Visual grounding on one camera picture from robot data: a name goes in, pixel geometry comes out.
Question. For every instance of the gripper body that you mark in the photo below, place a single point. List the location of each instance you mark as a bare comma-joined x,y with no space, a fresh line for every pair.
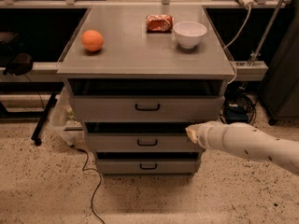
205,136

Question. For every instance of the grey drawer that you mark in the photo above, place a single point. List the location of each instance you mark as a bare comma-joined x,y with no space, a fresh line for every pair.
139,137
132,163
132,100

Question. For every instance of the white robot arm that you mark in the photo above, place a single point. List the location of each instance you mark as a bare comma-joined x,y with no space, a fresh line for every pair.
246,141

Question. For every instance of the grey drawer cabinet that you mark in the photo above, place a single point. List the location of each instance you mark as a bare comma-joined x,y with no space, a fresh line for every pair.
130,52

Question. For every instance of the grey bottom drawer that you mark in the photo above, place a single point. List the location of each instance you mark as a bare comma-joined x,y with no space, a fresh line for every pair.
132,163

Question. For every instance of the grey top drawer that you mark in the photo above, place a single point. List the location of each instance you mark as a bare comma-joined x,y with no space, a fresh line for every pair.
132,100

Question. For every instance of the blue box on floor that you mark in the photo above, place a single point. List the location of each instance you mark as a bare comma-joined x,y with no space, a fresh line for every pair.
235,114

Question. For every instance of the dark cabinet right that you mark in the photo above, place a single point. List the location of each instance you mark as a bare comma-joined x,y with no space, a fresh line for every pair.
280,87

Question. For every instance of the white bowl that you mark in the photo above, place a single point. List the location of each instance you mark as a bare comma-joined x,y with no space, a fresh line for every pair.
189,34

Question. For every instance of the metal diagonal rod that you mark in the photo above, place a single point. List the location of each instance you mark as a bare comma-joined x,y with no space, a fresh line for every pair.
254,69

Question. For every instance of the crushed red soda can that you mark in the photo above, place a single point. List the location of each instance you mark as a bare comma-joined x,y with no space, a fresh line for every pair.
159,23

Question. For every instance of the clear plastic bag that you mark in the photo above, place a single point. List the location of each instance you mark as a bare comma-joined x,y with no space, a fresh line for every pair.
63,121

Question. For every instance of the orange fruit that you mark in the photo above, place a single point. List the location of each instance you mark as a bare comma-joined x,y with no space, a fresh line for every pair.
92,40

